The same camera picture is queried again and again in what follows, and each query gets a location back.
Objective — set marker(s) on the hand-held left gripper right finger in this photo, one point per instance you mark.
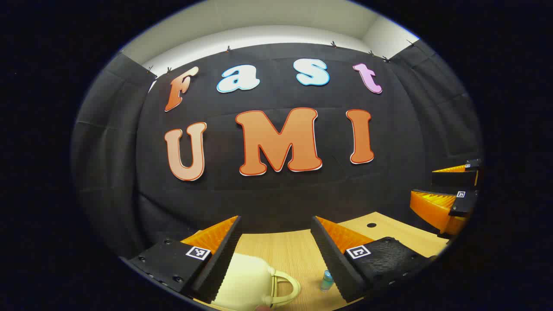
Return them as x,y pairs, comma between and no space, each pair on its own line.
332,263

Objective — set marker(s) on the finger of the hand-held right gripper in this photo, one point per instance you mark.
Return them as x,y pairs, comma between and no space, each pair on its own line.
432,207
453,178

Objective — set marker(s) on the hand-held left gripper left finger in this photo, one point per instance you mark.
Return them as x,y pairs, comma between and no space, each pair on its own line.
220,263

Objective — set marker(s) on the blue skin care bottle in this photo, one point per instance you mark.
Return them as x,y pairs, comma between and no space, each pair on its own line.
327,281

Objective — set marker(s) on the pale yellow suitcase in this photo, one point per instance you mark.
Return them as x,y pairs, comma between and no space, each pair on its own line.
246,280

